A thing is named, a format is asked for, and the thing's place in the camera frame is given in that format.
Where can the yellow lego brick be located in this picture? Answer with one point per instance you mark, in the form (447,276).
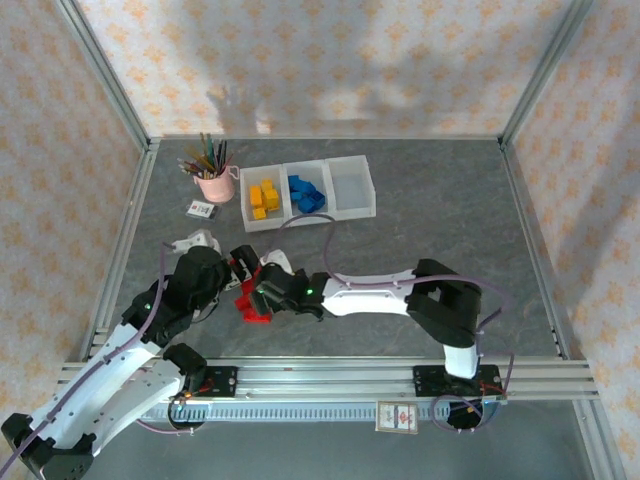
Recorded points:
(272,198)
(260,213)
(256,195)
(267,185)

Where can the blue lego brick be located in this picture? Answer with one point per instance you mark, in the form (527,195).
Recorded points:
(298,197)
(295,183)
(317,199)
(306,186)
(304,205)

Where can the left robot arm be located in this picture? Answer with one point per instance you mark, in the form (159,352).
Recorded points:
(100,395)

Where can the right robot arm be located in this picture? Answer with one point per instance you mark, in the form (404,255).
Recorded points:
(370,295)

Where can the long red lego brick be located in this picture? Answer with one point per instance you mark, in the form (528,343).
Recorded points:
(248,287)
(256,318)

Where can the translucent white plastic bin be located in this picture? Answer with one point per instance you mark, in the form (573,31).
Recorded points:
(320,175)
(267,226)
(352,195)

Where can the small white card packet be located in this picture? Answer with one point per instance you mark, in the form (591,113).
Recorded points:
(204,209)

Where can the pink cup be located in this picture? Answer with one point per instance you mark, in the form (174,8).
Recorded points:
(216,189)

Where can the dark pencil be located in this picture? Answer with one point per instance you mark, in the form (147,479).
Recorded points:
(223,155)

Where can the teal pencil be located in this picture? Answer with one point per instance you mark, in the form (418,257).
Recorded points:
(213,155)

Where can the red pencil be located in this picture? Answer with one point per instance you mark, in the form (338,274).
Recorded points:
(189,166)

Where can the yellow pencil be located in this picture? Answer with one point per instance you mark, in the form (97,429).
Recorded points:
(196,158)

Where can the green pencil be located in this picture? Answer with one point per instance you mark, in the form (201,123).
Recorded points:
(206,150)

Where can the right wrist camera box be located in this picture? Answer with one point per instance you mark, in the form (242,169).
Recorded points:
(277,259)

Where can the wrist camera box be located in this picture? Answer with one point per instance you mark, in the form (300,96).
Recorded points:
(197,239)
(277,259)

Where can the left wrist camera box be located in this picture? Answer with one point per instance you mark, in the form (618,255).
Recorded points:
(197,239)

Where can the aluminium side rail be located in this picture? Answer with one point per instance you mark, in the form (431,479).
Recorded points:
(122,250)
(521,200)

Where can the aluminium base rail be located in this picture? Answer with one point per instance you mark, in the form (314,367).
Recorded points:
(325,375)

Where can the thin aluminium rear rail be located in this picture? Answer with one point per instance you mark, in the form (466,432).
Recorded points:
(325,137)

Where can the aluminium frame post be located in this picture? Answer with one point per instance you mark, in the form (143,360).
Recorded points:
(105,75)
(542,75)

